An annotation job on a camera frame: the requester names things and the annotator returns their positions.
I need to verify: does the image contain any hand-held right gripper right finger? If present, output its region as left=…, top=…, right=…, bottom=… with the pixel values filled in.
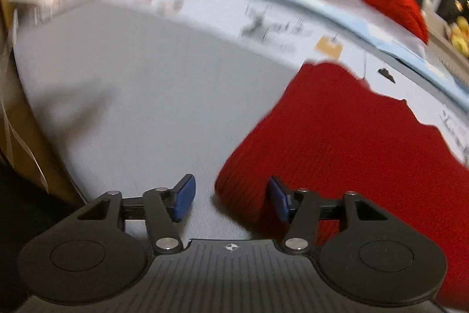
left=269, top=177, right=389, bottom=256

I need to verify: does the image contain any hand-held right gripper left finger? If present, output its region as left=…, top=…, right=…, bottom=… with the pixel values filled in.
left=78, top=174, right=197, bottom=256

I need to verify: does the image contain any red knitted sweater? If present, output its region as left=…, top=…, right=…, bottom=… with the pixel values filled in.
left=214, top=62, right=469, bottom=313

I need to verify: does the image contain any grey bed sheet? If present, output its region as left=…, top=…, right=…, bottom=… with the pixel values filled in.
left=13, top=1, right=305, bottom=242

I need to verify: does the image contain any light blue quilt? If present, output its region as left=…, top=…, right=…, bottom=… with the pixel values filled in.
left=201, top=0, right=469, bottom=94

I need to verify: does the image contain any yellow plush toy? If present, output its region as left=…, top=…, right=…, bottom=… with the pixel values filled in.
left=448, top=17, right=469, bottom=57

